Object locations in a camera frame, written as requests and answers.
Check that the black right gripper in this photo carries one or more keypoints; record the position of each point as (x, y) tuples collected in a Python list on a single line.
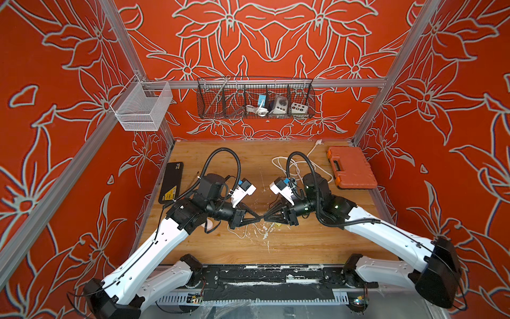
[(291, 219)]

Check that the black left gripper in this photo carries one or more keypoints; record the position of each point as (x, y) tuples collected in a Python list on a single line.
[(238, 219)]

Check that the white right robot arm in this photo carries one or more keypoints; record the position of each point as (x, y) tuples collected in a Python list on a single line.
[(430, 266)]

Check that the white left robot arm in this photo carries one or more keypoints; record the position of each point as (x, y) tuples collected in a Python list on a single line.
[(132, 288)]

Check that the black flat tool case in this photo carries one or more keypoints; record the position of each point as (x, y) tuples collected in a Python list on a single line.
[(171, 183)]

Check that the orange plastic tool case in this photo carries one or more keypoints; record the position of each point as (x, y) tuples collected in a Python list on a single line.
[(351, 169)]

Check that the white socket cube in basket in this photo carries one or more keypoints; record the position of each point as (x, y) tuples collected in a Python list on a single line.
[(298, 109)]

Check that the white power strip in basket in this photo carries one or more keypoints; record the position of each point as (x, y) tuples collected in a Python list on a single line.
[(280, 106)]

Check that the blue box in basket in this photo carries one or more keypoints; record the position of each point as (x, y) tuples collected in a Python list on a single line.
[(261, 101)]

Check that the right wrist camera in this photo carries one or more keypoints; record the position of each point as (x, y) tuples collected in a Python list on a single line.
[(282, 186)]

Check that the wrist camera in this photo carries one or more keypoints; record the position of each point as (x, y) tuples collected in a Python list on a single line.
[(243, 189), (282, 186)]

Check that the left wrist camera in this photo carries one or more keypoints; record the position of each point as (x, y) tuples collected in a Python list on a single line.
[(243, 189)]

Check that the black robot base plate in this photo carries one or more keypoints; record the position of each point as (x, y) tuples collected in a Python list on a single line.
[(275, 283)]

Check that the black wire wall basket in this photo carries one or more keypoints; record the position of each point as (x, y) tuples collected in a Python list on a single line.
[(233, 98)]

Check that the clear plastic wall bin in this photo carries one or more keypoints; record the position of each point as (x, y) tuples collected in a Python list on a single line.
[(136, 111)]

